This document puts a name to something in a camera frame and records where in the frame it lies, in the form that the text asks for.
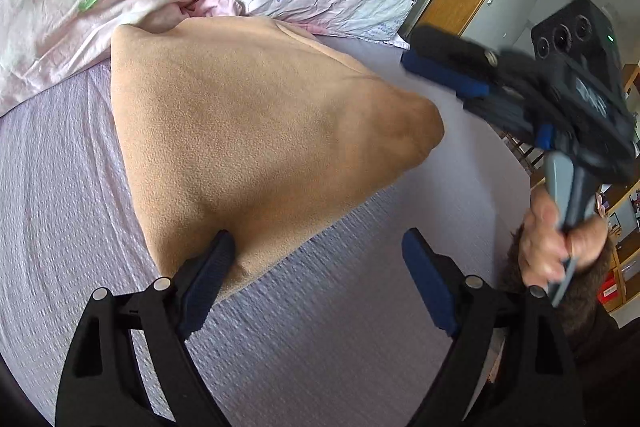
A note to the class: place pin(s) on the person's right hand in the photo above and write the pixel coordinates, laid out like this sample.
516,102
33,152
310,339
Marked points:
542,242

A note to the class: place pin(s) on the tan fleece garment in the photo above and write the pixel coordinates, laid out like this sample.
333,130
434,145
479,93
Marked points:
250,142

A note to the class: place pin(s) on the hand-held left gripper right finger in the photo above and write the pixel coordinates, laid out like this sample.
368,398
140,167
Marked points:
431,279

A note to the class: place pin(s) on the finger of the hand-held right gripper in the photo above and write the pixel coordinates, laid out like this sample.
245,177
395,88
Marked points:
440,47
445,74

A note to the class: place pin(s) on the lilac textured bed sheet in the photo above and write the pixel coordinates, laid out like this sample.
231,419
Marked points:
310,332

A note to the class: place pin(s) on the person's right forearm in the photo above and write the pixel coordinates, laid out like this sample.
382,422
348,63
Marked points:
580,307

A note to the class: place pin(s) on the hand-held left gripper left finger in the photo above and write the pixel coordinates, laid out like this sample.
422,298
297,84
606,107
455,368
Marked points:
204,279

